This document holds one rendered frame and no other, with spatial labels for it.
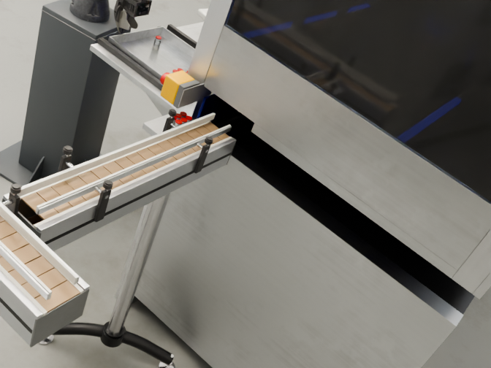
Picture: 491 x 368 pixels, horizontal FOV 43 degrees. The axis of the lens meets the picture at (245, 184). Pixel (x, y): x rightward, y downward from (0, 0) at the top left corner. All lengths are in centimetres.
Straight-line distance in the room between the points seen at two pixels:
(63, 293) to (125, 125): 220
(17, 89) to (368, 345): 232
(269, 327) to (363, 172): 65
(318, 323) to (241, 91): 71
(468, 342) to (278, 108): 182
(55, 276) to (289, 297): 85
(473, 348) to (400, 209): 164
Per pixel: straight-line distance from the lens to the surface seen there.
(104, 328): 221
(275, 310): 195
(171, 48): 225
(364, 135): 156
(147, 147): 163
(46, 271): 126
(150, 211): 178
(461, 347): 310
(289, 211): 175
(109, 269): 257
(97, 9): 248
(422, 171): 153
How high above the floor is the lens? 187
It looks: 35 degrees down
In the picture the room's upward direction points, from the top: 24 degrees clockwise
